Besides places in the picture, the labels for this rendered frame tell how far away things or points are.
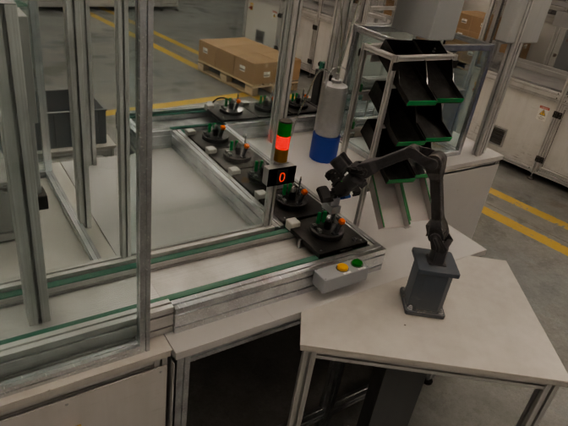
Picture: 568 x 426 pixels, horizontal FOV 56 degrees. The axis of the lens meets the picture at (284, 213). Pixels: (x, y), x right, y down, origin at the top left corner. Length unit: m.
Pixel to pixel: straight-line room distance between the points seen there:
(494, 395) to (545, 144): 3.33
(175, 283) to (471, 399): 1.80
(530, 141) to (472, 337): 4.16
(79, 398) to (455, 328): 1.26
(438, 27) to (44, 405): 2.52
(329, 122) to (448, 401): 1.58
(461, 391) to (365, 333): 1.30
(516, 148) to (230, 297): 4.69
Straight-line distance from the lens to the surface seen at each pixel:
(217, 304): 1.77
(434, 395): 3.01
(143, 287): 1.54
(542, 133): 5.95
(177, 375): 1.79
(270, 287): 1.86
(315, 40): 7.85
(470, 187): 3.68
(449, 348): 1.94
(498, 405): 3.13
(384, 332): 1.90
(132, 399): 1.80
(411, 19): 3.18
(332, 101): 2.90
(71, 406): 1.72
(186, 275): 1.90
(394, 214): 2.27
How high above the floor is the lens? 2.07
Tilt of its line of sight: 29 degrees down
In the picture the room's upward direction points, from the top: 9 degrees clockwise
